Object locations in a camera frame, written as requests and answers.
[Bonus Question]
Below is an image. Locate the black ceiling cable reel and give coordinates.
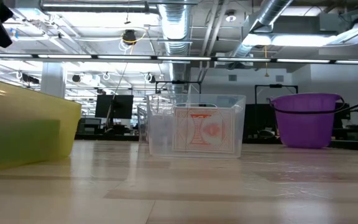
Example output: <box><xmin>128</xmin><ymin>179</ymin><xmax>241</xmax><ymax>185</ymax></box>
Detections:
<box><xmin>121</xmin><ymin>29</ymin><xmax>138</xmax><ymax>46</ymax></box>

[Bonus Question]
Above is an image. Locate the red playing card box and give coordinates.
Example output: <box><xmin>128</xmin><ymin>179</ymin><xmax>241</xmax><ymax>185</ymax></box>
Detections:
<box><xmin>171</xmin><ymin>106</ymin><xmax>236</xmax><ymax>153</ymax></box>

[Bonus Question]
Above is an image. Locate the black metal stand frame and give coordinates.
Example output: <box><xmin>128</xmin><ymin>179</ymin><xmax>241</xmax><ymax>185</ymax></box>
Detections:
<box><xmin>254</xmin><ymin>83</ymin><xmax>299</xmax><ymax>128</ymax></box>

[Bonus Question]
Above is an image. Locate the black monitor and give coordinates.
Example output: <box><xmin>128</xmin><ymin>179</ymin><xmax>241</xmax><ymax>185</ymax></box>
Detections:
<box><xmin>94</xmin><ymin>94</ymin><xmax>135</xmax><ymax>120</ymax></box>

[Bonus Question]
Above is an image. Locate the yellow translucent plastic bin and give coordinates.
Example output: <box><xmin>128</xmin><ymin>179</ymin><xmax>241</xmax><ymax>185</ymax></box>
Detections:
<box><xmin>0</xmin><ymin>75</ymin><xmax>83</xmax><ymax>174</ymax></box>

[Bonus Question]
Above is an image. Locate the hanging yellow cord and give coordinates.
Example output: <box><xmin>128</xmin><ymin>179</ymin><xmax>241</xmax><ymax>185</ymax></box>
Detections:
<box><xmin>264</xmin><ymin>45</ymin><xmax>270</xmax><ymax>78</ymax></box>

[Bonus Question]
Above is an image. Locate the silver ventilation duct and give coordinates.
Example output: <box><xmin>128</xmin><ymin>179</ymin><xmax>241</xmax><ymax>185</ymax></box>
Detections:
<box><xmin>157</xmin><ymin>0</ymin><xmax>193</xmax><ymax>94</ymax></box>
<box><xmin>228</xmin><ymin>0</ymin><xmax>293</xmax><ymax>60</ymax></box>

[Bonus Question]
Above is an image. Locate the white building column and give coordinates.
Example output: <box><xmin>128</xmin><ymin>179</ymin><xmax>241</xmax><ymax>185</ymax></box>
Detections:
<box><xmin>40</xmin><ymin>62</ymin><xmax>67</xmax><ymax>99</ymax></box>

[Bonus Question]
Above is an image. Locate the small clear plastic container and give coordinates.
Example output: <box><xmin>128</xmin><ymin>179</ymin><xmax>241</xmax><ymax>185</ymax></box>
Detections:
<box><xmin>145</xmin><ymin>93</ymin><xmax>247</xmax><ymax>159</ymax></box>

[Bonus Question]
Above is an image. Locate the purple plastic bucket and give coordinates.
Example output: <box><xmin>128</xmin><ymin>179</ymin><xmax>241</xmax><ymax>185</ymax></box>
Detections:
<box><xmin>268</xmin><ymin>92</ymin><xmax>345</xmax><ymax>149</ymax></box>

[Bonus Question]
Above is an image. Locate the long ceiling light strip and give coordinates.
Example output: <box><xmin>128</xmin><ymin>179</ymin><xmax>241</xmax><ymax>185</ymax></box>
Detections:
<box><xmin>0</xmin><ymin>53</ymin><xmax>358</xmax><ymax>65</ymax></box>

